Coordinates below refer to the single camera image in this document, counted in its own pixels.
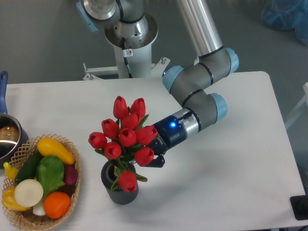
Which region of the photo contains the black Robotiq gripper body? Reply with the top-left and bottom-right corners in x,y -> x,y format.
149,115 -> 187,155

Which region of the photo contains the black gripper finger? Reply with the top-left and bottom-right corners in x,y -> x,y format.
146,154 -> 165,168

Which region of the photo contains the red tulip bouquet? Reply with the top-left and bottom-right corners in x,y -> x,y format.
88,96 -> 158,193

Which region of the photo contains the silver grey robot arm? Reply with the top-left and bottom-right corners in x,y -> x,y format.
77,0 -> 239,167

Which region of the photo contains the dark grey ribbed vase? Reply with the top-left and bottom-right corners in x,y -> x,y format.
101,162 -> 139,205

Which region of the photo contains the purple red onion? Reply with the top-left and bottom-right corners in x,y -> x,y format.
63,165 -> 78,185

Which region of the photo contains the green lettuce leaf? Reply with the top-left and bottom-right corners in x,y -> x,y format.
36,155 -> 64,199

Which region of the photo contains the orange fruit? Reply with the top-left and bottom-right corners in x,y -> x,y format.
44,192 -> 70,219

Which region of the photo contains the yellow squash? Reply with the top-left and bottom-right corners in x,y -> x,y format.
37,137 -> 75,165

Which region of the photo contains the woven wicker basket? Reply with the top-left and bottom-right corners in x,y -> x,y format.
1,134 -> 81,231

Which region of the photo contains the dark green cucumber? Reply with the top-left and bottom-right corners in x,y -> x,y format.
14,150 -> 43,185

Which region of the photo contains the white round onion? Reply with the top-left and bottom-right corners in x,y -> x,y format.
14,179 -> 43,207

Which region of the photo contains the black device at edge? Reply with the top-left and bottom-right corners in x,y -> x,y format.
290,195 -> 308,220

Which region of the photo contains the yellow bell pepper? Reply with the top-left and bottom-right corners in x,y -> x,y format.
2,187 -> 31,211

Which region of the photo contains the blue plastic bag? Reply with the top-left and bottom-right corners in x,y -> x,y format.
262,0 -> 308,45

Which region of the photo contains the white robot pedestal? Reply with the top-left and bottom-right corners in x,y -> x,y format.
83,13 -> 170,80

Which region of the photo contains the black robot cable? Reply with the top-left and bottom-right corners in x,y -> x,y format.
121,37 -> 133,78

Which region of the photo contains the white frame at right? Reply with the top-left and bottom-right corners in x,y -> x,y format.
284,82 -> 308,130

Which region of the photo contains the blue handled saucepan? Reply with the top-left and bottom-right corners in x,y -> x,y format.
0,71 -> 28,169

